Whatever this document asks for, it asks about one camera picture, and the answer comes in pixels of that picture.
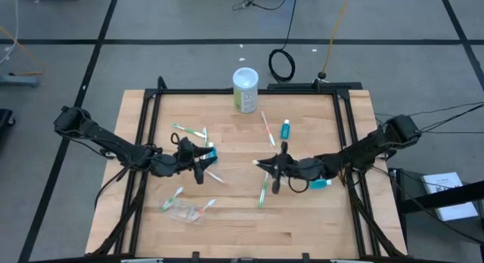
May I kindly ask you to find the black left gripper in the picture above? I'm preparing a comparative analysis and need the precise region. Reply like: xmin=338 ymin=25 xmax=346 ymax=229
xmin=150 ymin=144 xmax=219 ymax=185

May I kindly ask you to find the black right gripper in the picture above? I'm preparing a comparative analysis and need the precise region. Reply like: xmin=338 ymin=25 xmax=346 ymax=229
xmin=259 ymin=141 xmax=330 ymax=194

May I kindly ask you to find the small blue mouthwash bottle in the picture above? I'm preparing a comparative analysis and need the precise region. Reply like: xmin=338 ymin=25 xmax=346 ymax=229
xmin=309 ymin=178 xmax=333 ymax=190
xmin=279 ymin=119 xmax=292 ymax=141
xmin=203 ymin=141 xmax=220 ymax=165

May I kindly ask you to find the clear plastic cup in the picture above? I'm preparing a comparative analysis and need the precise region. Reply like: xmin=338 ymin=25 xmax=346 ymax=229
xmin=160 ymin=196 xmax=208 ymax=223

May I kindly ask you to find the white green wipes canister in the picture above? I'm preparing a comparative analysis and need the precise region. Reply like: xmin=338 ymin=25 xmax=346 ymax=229
xmin=231 ymin=67 xmax=260 ymax=115

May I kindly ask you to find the black side stand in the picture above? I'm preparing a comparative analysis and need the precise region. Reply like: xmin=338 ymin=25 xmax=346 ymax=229
xmin=389 ymin=167 xmax=484 ymax=263

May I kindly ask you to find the white paper booklet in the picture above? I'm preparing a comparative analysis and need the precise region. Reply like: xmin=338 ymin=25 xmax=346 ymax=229
xmin=420 ymin=171 xmax=479 ymax=222

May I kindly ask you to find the grey blue floor base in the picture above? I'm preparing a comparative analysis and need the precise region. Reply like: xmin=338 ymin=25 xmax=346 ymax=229
xmin=0 ymin=74 xmax=41 ymax=88

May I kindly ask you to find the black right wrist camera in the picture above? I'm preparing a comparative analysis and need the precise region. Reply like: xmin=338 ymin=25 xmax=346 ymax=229
xmin=282 ymin=156 xmax=303 ymax=172

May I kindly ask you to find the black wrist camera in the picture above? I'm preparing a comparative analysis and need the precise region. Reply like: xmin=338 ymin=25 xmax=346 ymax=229
xmin=282 ymin=156 xmax=303 ymax=172
xmin=175 ymin=135 xmax=194 ymax=158

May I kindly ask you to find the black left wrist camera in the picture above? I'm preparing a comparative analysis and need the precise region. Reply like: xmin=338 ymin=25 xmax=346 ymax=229
xmin=175 ymin=135 xmax=194 ymax=158

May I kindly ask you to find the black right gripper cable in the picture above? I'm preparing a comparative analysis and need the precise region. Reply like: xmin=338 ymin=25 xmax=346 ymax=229
xmin=287 ymin=175 xmax=310 ymax=195

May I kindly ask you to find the black aluminium table frame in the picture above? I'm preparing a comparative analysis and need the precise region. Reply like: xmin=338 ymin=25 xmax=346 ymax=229
xmin=85 ymin=76 xmax=409 ymax=261

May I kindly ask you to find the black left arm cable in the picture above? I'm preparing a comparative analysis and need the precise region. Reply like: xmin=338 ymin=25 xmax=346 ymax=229
xmin=94 ymin=156 xmax=132 ymax=211

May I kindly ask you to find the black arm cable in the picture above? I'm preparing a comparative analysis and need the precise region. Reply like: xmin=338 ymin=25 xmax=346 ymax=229
xmin=94 ymin=156 xmax=132 ymax=211
xmin=374 ymin=101 xmax=484 ymax=135

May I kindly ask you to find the thin black hanging cable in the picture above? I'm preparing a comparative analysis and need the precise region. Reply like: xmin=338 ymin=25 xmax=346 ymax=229
xmin=267 ymin=0 xmax=300 ymax=84

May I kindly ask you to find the yellow hanging cable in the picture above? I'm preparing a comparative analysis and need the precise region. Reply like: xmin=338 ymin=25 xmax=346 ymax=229
xmin=320 ymin=0 xmax=352 ymax=77

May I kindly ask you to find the thin black floor cable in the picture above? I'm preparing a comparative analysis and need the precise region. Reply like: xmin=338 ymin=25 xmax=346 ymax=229
xmin=232 ymin=0 xmax=294 ymax=11

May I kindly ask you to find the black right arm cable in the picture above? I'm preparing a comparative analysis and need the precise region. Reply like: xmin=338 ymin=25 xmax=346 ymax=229
xmin=374 ymin=101 xmax=484 ymax=135

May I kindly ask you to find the white floor cable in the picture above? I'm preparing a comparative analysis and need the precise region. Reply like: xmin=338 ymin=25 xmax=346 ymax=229
xmin=0 ymin=0 xmax=20 ymax=66

